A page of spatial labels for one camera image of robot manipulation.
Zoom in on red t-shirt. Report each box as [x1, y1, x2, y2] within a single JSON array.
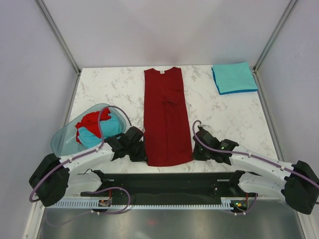
[[144, 67, 192, 167]]

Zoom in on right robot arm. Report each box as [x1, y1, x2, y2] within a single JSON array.
[[192, 125, 319, 215]]

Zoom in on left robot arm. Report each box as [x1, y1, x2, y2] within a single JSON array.
[[28, 126, 147, 207]]

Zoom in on teal shirt in basket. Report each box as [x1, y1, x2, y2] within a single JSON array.
[[75, 114, 123, 148]]

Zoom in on red shirt in basket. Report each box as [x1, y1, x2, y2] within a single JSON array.
[[75, 108, 112, 148]]

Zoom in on transparent blue plastic basket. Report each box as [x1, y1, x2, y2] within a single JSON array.
[[51, 103, 127, 157]]

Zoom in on folded teal t-shirt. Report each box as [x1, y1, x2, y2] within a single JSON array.
[[211, 61, 257, 92]]

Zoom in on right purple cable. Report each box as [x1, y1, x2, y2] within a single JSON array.
[[192, 120, 319, 216]]

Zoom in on purple cable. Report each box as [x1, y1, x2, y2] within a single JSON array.
[[192, 120, 319, 216], [29, 106, 133, 227]]

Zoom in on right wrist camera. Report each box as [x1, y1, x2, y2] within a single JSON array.
[[197, 123, 210, 130]]

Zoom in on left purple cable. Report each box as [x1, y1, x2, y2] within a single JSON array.
[[29, 106, 133, 227]]

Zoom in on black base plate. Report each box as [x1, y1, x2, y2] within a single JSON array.
[[81, 172, 256, 204]]

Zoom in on white slotted cable duct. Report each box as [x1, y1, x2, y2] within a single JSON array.
[[50, 198, 248, 210]]

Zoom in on right aluminium frame post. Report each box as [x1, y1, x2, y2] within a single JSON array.
[[252, 0, 300, 73]]

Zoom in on aluminium frame post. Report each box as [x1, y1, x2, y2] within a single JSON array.
[[252, 0, 300, 73], [33, 0, 82, 75]]

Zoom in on left aluminium frame post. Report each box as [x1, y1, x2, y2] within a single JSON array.
[[33, 0, 82, 75]]

